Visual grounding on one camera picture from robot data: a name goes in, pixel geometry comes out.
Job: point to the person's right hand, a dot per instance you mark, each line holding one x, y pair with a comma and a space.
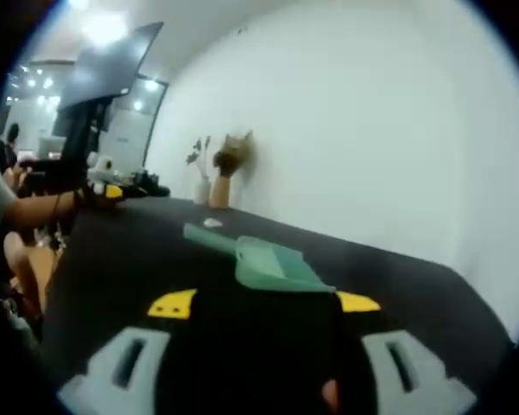
330, 395

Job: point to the black monitor stand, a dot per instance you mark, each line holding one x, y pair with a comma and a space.
78, 142

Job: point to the white paper trash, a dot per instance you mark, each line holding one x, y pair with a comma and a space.
212, 222

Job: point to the white vase with dried twigs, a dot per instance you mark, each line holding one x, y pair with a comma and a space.
201, 190

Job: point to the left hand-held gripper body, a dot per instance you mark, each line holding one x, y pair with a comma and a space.
101, 170

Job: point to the tan vase with dried flowers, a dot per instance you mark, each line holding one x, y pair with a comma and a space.
219, 192

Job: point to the green plastic dustpan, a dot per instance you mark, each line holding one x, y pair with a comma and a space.
268, 266

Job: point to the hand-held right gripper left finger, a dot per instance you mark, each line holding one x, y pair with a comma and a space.
112, 363

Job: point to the person's leg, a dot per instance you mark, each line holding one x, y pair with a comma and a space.
23, 272

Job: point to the black items on tabletop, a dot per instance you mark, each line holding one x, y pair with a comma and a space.
151, 186

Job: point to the black monitor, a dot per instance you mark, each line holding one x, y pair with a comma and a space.
108, 65

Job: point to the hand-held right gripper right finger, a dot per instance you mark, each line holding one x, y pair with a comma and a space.
419, 367

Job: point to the black tabletop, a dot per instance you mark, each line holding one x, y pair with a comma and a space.
134, 259

